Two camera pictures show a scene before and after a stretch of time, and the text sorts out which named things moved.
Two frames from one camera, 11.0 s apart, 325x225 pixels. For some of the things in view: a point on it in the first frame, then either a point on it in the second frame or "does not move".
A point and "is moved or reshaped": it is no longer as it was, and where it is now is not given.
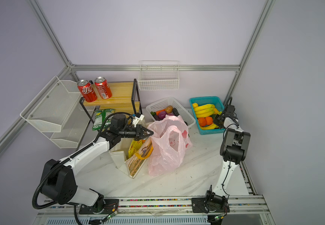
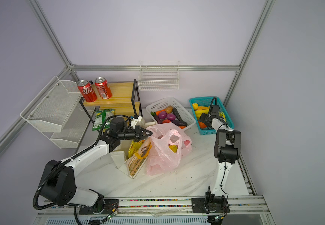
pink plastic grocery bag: x=170 y=138 is moved or reshaped
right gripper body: x=217 y=120 -> x=205 y=116
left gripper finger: x=146 y=132 does not move
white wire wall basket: x=158 y=75 does not move
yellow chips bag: x=135 y=146 does not move
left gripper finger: x=144 y=137 does not move
